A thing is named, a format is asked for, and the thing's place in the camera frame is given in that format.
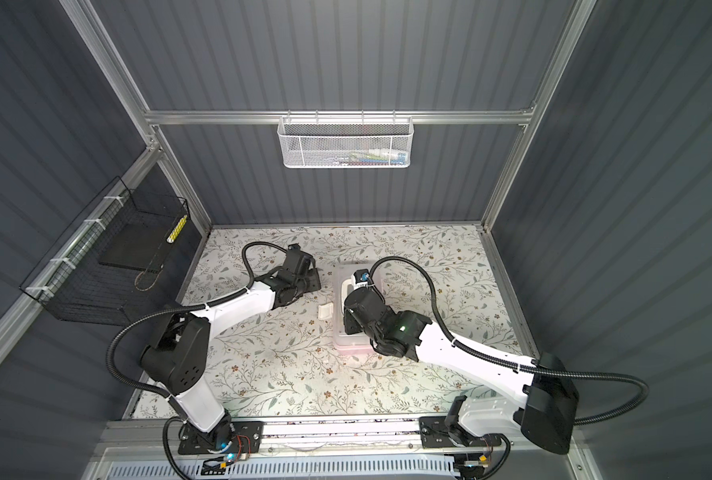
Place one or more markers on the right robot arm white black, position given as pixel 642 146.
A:
pixel 541 407

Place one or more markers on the black wire basket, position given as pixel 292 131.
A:
pixel 71 285

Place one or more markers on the black pad in basket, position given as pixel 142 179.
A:
pixel 138 247

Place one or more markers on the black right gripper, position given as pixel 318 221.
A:
pixel 349 321

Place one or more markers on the aluminium corner frame post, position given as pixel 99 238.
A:
pixel 98 41

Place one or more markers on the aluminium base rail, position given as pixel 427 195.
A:
pixel 284 435

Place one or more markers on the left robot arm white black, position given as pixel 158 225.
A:
pixel 176 358

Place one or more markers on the horizontal aluminium frame bar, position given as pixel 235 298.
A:
pixel 226 117

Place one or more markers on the white latch of tool box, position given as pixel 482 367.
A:
pixel 326 311

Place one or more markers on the white wire mesh basket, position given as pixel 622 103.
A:
pixel 346 145

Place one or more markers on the pink tool box base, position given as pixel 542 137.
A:
pixel 357 351

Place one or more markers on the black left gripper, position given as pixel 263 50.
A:
pixel 315 282

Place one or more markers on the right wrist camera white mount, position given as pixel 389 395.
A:
pixel 362 279

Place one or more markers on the yellow tube in black basket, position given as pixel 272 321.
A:
pixel 177 229

